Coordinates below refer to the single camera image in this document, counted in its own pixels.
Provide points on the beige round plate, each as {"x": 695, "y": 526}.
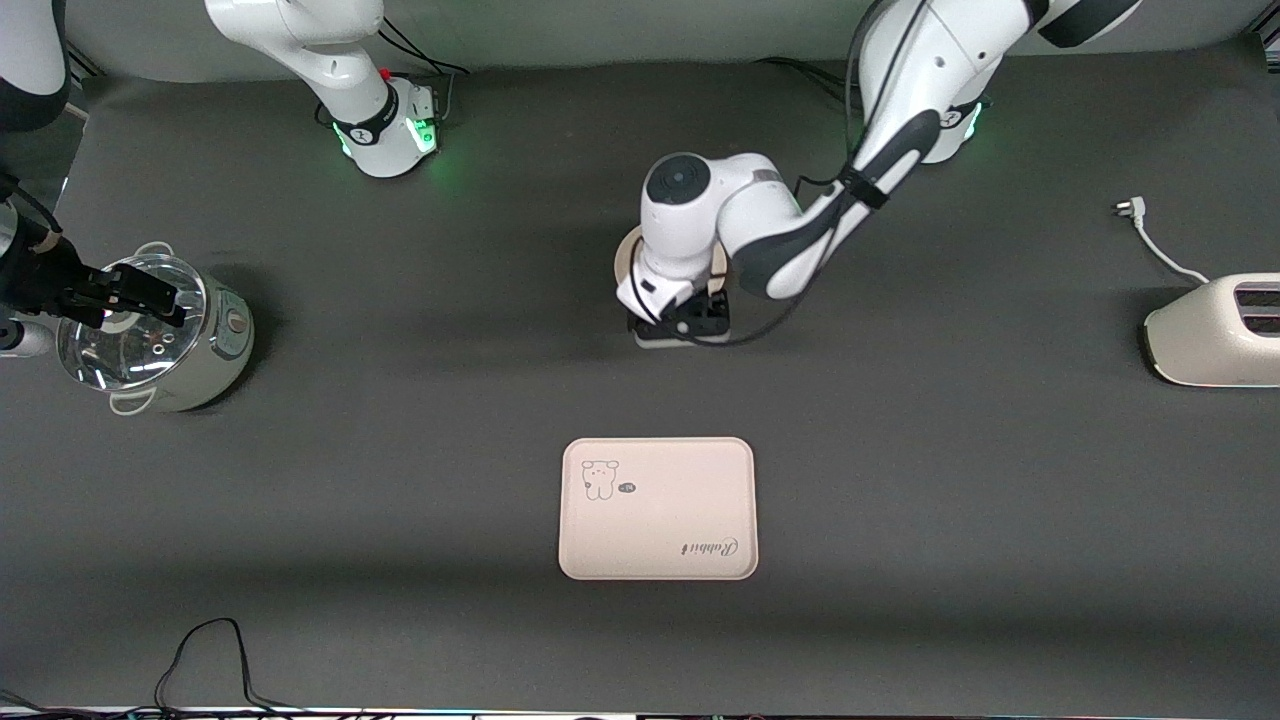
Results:
{"x": 622, "y": 262}

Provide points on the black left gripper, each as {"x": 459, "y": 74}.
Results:
{"x": 713, "y": 314}

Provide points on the beige rabbit print tray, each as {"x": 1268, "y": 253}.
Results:
{"x": 660, "y": 510}

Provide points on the silver pot with glass lid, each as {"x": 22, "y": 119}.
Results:
{"x": 215, "y": 350}

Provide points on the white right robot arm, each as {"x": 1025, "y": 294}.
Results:
{"x": 340, "y": 90}

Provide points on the cream toaster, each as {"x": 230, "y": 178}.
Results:
{"x": 1210, "y": 340}

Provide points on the aluminium frame rail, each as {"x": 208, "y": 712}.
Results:
{"x": 85, "y": 68}

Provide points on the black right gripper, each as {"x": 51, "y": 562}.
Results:
{"x": 52, "y": 278}

